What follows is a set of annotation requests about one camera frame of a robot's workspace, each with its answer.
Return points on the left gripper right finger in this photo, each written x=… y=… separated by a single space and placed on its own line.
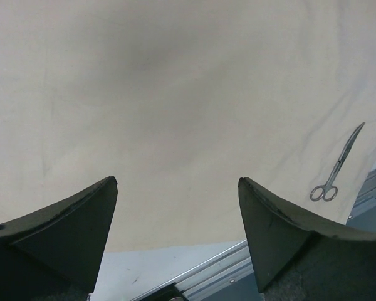
x=299 y=255

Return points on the steel surgical scissors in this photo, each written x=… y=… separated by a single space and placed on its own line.
x=328 y=191

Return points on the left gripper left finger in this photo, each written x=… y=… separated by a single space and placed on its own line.
x=55 y=253

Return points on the beige wrapping cloth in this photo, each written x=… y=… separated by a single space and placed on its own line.
x=180 y=99

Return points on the aluminium front rail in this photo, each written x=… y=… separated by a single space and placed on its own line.
x=234 y=263

